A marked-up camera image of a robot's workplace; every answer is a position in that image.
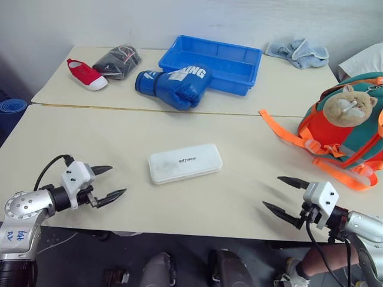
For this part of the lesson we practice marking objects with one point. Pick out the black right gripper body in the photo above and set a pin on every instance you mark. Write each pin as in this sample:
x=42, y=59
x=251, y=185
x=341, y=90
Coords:
x=310, y=213

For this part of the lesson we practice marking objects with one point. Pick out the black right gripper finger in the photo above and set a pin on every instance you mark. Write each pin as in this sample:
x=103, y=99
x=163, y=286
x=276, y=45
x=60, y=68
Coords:
x=294, y=182
x=284, y=214

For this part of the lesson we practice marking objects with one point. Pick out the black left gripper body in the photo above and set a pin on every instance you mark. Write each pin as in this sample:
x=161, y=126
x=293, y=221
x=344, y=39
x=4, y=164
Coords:
x=86, y=194

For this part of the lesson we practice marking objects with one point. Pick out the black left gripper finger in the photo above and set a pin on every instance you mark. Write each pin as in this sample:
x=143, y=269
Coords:
x=112, y=196
x=101, y=169

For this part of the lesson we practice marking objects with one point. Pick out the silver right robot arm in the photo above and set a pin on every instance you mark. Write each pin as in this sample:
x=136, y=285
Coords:
x=363, y=227

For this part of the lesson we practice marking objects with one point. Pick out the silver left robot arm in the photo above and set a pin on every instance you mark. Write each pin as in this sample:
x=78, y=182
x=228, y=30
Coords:
x=25, y=206

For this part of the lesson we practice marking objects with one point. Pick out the green orange plush cat backpack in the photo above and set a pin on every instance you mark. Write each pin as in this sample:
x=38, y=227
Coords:
x=344, y=131

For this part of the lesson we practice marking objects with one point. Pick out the white rectangular case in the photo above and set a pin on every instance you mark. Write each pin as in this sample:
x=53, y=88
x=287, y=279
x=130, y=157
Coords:
x=185, y=163

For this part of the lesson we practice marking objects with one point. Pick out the person's bare leg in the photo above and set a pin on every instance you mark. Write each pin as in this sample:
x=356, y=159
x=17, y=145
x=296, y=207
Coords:
x=326, y=257

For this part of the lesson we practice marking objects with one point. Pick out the white sneaker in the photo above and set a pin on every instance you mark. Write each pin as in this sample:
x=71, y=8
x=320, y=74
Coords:
x=294, y=275

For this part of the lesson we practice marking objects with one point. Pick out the black rounded shape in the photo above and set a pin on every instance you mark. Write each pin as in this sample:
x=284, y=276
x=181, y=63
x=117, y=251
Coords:
x=230, y=269

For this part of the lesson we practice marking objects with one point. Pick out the small dark floor object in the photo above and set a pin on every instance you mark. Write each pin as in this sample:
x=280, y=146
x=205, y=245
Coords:
x=116, y=278

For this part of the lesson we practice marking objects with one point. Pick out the grey rounded shape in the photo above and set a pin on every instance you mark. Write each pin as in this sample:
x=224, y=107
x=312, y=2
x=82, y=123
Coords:
x=157, y=270

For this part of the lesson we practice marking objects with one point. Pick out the red white child shoe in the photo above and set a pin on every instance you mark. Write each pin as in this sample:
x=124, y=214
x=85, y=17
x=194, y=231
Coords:
x=86, y=74

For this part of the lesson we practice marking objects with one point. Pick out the black item in plastic bag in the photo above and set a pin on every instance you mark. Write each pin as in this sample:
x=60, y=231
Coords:
x=116, y=62

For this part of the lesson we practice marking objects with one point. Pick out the blue rolled foam mat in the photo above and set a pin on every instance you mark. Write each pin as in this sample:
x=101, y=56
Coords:
x=12, y=107

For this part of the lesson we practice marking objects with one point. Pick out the blue boxing glove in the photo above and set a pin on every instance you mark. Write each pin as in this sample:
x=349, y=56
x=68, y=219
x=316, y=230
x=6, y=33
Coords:
x=176, y=86

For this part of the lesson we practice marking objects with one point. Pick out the light blue towel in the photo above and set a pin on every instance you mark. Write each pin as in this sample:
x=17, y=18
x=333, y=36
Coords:
x=302, y=53

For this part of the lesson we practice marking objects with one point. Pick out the white cushion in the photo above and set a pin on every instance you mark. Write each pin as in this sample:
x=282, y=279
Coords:
x=362, y=61

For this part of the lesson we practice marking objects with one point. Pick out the blue plastic bin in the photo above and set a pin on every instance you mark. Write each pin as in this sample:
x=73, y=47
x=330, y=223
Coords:
x=215, y=61

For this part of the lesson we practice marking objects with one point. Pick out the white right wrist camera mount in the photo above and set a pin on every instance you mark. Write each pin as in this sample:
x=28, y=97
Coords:
x=321, y=197

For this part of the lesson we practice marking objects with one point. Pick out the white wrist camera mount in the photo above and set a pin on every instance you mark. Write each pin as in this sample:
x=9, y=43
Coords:
x=321, y=197
x=75, y=176

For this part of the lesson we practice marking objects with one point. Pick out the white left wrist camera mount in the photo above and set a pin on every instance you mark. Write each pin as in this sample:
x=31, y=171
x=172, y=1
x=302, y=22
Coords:
x=75, y=176

